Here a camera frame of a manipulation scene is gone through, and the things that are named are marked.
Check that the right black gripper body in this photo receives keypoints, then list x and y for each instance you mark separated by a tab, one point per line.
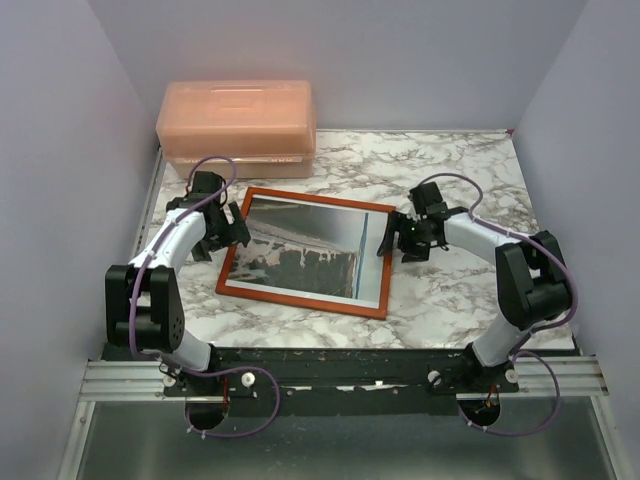
412	240

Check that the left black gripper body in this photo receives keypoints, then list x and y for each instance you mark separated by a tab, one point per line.
218	238

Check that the orange wooden picture frame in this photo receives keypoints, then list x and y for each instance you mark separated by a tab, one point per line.
385	260

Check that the landscape photo print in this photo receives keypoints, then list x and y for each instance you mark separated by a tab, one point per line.
310	250

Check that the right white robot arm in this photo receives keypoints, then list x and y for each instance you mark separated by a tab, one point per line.
535	291

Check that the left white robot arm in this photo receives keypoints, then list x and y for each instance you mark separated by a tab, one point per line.
144	311

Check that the orange translucent plastic storage box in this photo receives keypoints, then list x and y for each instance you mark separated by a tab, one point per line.
268	127

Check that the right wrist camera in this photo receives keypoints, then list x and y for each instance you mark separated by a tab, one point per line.
427	200

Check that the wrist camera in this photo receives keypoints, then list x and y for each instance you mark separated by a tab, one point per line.
427	200
203	185

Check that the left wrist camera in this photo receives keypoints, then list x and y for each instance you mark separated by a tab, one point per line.
203	185

